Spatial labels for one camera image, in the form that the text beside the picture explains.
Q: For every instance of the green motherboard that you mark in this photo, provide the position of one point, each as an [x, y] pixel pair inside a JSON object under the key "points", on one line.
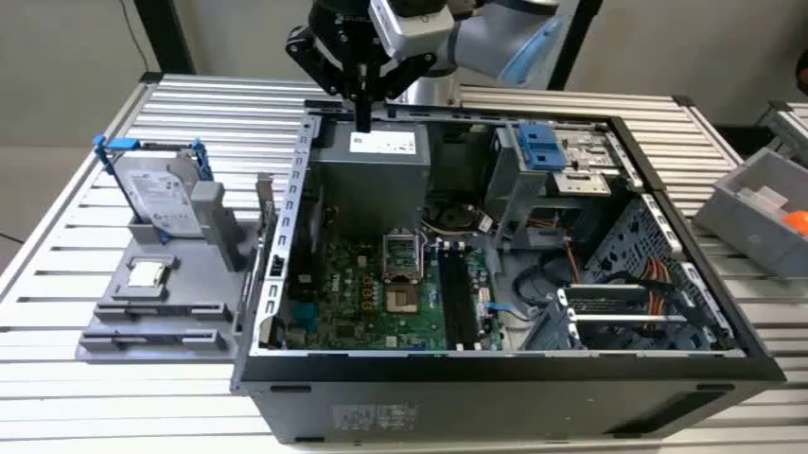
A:
{"points": [[352, 302]]}

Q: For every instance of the dark RAM stick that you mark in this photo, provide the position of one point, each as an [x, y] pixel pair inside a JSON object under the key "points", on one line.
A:
{"points": [[151, 338]]}

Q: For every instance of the grey plastic bin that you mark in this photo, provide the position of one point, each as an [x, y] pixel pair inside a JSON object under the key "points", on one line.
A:
{"points": [[750, 236]]}

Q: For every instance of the seated person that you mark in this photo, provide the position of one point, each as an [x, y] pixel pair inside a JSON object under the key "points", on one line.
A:
{"points": [[803, 78]]}

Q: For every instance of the black round cooler fan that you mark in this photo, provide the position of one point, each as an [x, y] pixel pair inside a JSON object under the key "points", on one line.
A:
{"points": [[454, 218]]}

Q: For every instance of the orange ball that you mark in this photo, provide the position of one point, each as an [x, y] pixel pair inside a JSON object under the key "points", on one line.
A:
{"points": [[799, 222]]}

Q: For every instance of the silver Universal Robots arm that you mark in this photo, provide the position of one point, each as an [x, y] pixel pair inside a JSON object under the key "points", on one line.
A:
{"points": [[479, 42]]}

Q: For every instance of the hard disk in blue carrier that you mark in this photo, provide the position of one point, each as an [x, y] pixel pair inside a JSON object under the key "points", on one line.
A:
{"points": [[157, 194]]}

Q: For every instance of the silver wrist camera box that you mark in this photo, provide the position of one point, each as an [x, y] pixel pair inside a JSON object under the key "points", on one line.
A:
{"points": [[410, 28]]}

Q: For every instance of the blue plastic drive latch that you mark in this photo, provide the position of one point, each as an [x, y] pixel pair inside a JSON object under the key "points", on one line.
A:
{"points": [[539, 146]]}

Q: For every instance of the grey plastic parts rack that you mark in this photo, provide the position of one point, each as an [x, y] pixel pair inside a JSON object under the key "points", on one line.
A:
{"points": [[190, 284]]}

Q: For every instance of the green graphics card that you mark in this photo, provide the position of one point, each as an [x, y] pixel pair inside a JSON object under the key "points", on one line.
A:
{"points": [[264, 198]]}

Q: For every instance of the grey power supply unit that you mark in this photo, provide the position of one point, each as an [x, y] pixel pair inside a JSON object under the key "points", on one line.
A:
{"points": [[372, 189]]}

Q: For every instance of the grey metal disk bay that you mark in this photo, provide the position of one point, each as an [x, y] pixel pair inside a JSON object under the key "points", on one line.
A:
{"points": [[606, 295]]}

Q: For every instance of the black frame post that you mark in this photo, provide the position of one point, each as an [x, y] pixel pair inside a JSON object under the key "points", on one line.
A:
{"points": [[167, 42], [577, 38]]}

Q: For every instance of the silver CPU chip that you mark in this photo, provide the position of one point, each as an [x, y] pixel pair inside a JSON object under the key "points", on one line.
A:
{"points": [[145, 274]]}

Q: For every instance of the small white box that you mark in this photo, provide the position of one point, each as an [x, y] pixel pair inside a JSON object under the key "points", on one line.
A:
{"points": [[764, 198]]}

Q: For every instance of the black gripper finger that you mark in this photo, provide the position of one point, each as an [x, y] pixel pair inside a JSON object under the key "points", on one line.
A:
{"points": [[318, 61], [403, 75]]}

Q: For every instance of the aluminium slat side table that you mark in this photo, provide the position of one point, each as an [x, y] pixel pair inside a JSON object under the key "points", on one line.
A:
{"points": [[792, 120]]}

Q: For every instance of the open black PC case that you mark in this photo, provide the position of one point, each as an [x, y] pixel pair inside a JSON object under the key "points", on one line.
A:
{"points": [[442, 411]]}

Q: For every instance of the CPU socket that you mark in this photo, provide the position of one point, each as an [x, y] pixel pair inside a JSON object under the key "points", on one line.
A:
{"points": [[402, 299]]}

